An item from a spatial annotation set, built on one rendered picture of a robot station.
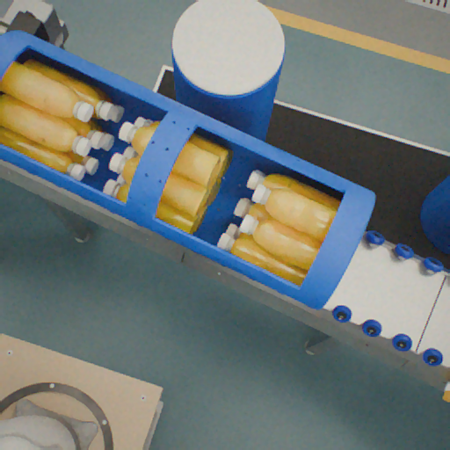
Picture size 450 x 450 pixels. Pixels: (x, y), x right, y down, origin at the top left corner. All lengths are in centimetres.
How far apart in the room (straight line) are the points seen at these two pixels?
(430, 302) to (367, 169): 100
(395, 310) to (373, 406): 97
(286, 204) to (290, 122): 125
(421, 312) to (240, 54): 76
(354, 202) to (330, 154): 120
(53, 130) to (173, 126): 27
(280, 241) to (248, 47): 54
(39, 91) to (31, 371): 60
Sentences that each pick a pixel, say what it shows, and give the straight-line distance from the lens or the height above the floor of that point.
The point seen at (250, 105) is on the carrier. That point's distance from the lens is 168.
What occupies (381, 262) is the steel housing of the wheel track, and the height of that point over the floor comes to 93.
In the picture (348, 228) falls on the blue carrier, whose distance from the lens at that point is 130.
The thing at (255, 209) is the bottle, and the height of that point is 110.
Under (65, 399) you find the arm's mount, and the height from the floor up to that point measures 101.
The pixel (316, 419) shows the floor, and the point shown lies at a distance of 250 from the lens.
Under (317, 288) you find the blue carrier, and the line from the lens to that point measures 133.
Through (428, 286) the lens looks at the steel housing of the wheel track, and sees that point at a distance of 165.
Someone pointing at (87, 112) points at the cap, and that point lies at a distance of 144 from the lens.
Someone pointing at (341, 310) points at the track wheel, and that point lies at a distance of 153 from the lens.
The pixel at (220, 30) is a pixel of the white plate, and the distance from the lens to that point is 168.
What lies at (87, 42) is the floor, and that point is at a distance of 290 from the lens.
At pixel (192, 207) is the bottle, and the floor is 115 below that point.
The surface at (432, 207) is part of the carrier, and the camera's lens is 240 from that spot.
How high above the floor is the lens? 246
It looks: 75 degrees down
